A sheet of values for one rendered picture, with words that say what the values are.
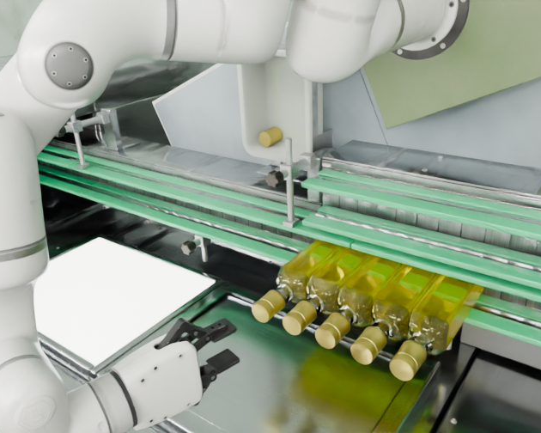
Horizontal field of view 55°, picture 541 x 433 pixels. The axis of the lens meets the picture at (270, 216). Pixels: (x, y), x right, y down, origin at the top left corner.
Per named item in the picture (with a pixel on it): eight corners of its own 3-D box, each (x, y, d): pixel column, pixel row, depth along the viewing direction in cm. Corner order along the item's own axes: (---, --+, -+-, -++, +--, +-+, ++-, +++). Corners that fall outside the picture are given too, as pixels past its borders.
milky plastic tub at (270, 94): (266, 143, 120) (242, 155, 113) (260, 42, 110) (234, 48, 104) (331, 155, 110) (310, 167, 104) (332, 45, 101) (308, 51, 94)
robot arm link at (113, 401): (118, 460, 63) (140, 448, 65) (105, 405, 59) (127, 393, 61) (95, 423, 69) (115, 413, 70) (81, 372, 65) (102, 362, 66)
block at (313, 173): (322, 188, 107) (304, 200, 102) (322, 144, 103) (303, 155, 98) (337, 192, 105) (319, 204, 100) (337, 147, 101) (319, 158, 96)
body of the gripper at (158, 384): (133, 451, 64) (209, 405, 70) (118, 388, 60) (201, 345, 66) (109, 416, 70) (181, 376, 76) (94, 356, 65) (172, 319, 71)
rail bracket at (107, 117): (130, 147, 146) (59, 173, 130) (118, 87, 139) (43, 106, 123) (141, 149, 143) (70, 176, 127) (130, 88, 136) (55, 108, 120)
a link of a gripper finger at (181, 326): (149, 377, 66) (186, 373, 70) (165, 322, 65) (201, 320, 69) (145, 373, 67) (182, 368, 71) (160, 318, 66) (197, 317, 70)
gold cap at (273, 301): (268, 305, 85) (252, 319, 82) (266, 287, 83) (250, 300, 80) (286, 312, 83) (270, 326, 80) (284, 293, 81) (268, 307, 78)
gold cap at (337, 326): (329, 327, 79) (313, 344, 75) (330, 308, 77) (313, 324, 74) (349, 336, 77) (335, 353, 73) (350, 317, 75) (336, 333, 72)
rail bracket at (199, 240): (221, 244, 124) (181, 269, 114) (219, 218, 121) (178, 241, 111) (234, 248, 122) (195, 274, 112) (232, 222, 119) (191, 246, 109)
